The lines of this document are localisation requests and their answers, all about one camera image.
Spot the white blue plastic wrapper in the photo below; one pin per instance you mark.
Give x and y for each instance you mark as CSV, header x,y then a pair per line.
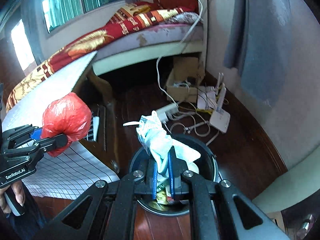
x,y
157,143

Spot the black round trash bin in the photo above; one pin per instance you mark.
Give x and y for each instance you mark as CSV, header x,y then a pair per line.
x,y
208,169

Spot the red yellow patterned blanket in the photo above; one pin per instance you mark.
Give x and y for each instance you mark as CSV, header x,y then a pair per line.
x,y
130,18

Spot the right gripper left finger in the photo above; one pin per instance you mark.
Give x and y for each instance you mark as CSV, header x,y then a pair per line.
x,y
151,178

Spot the grey blue curtain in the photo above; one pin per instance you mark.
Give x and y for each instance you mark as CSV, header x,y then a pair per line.
x,y
259,46

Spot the person's left hand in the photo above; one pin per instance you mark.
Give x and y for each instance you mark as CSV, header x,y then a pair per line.
x,y
14,194

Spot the wooden table leg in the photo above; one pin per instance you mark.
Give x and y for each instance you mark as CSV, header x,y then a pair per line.
x,y
97,94

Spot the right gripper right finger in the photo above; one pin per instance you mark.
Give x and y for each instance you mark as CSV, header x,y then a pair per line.
x,y
175,168

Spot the white power strip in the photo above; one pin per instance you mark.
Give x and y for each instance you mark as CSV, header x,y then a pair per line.
x,y
167,111

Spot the red plastic bag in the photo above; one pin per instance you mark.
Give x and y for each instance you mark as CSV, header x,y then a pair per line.
x,y
69,116

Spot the white wifi router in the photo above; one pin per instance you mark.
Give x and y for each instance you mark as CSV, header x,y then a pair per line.
x,y
220,118

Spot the cardboard box on floor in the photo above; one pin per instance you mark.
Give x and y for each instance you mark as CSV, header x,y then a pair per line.
x,y
184,79

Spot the bed with white frame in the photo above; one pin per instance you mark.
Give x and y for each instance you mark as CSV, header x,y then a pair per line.
x,y
161,40

